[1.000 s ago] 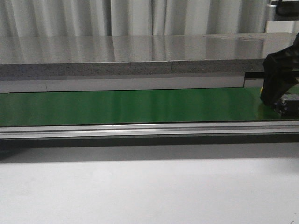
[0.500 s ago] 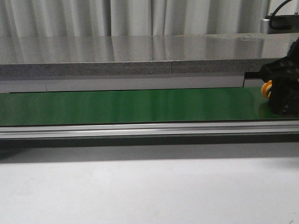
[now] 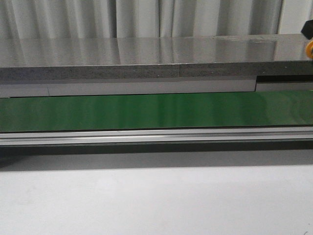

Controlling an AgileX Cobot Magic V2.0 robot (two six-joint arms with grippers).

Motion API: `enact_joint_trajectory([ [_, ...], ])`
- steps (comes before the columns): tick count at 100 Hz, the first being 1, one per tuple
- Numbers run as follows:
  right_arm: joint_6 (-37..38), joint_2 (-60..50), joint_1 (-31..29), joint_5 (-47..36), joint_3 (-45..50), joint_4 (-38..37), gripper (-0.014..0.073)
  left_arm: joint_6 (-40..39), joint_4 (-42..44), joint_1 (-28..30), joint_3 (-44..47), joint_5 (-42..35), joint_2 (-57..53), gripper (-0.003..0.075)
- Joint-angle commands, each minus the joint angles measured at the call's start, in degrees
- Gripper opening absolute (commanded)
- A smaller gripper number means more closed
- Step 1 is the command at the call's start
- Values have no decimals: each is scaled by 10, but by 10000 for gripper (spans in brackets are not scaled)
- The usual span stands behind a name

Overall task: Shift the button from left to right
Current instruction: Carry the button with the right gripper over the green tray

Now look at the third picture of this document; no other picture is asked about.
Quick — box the green conveyor belt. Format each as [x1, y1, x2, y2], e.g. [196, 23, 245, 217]
[0, 91, 313, 132]

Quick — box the aluminium conveyor frame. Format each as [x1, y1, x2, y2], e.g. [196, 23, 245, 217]
[0, 126, 313, 158]

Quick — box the grey stone counter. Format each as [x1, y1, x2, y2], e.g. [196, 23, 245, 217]
[0, 34, 313, 98]

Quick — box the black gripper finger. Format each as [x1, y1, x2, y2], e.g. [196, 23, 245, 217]
[301, 19, 313, 39]

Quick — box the yellow mushroom push button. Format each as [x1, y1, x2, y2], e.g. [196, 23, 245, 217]
[305, 41, 313, 59]

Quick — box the white curtain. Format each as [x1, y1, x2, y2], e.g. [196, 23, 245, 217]
[0, 0, 313, 39]

